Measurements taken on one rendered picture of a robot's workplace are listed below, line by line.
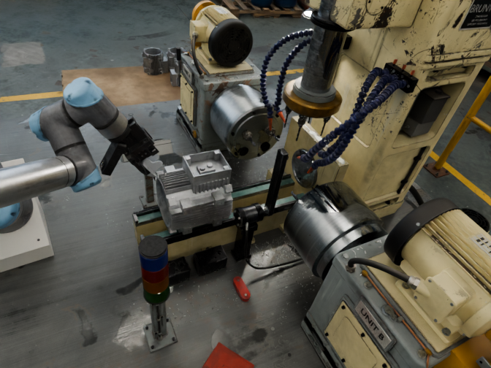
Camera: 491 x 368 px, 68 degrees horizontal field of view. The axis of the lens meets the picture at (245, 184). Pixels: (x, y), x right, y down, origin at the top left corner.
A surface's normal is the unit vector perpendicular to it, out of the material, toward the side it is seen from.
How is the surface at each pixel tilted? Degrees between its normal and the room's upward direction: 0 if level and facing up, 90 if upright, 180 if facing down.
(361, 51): 90
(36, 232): 45
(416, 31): 90
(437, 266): 68
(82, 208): 0
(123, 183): 0
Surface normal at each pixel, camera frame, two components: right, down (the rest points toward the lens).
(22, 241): 0.43, -0.07
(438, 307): -0.89, 0.22
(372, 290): 0.12, -0.73
